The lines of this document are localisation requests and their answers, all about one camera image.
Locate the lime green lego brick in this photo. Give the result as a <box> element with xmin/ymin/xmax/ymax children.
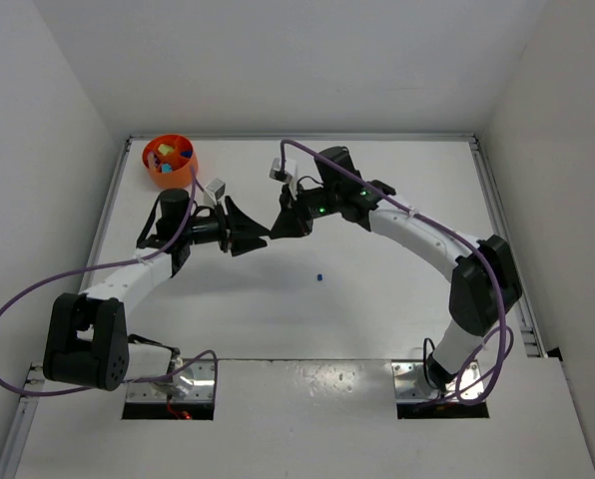
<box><xmin>159</xmin><ymin>145</ymin><xmax>174</xmax><ymax>155</ymax></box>

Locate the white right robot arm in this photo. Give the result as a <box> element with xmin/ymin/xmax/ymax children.
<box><xmin>270</xmin><ymin>146</ymin><xmax>522</xmax><ymax>397</ymax></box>

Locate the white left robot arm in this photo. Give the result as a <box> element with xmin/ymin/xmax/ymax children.
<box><xmin>43</xmin><ymin>189</ymin><xmax>270</xmax><ymax>391</ymax></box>

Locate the orange divided round container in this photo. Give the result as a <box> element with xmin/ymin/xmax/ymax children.
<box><xmin>142</xmin><ymin>134</ymin><xmax>199</xmax><ymax>190</ymax></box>

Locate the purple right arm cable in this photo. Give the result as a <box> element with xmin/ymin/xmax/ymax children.
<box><xmin>279</xmin><ymin>139</ymin><xmax>514</xmax><ymax>406</ymax></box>

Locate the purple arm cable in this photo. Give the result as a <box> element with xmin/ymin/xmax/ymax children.
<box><xmin>0</xmin><ymin>167</ymin><xmax>219</xmax><ymax>398</ymax></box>
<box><xmin>279</xmin><ymin>139</ymin><xmax>514</xmax><ymax>406</ymax></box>

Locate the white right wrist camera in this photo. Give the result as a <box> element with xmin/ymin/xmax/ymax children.
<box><xmin>270</xmin><ymin>158</ymin><xmax>298</xmax><ymax>197</ymax></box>

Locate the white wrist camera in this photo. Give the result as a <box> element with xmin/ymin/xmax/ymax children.
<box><xmin>270</xmin><ymin>158</ymin><xmax>298</xmax><ymax>197</ymax></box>
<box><xmin>204</xmin><ymin>179</ymin><xmax>226</xmax><ymax>208</ymax></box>

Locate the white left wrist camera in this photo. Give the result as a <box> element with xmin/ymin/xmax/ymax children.
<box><xmin>204</xmin><ymin>179</ymin><xmax>226</xmax><ymax>208</ymax></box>

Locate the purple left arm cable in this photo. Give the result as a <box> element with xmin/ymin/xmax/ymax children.
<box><xmin>0</xmin><ymin>167</ymin><xmax>219</xmax><ymax>398</ymax></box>

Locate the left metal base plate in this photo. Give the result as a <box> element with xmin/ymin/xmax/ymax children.
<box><xmin>126</xmin><ymin>360</ymin><xmax>216</xmax><ymax>405</ymax></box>

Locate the metal base plate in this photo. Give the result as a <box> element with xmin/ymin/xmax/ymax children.
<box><xmin>391</xmin><ymin>360</ymin><xmax>484</xmax><ymax>404</ymax></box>
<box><xmin>126</xmin><ymin>360</ymin><xmax>216</xmax><ymax>405</ymax></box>

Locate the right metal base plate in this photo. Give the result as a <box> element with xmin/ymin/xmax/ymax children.
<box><xmin>391</xmin><ymin>360</ymin><xmax>484</xmax><ymax>404</ymax></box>

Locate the aluminium table frame rail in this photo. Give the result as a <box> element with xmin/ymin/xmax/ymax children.
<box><xmin>469</xmin><ymin>135</ymin><xmax>548</xmax><ymax>358</ymax></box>

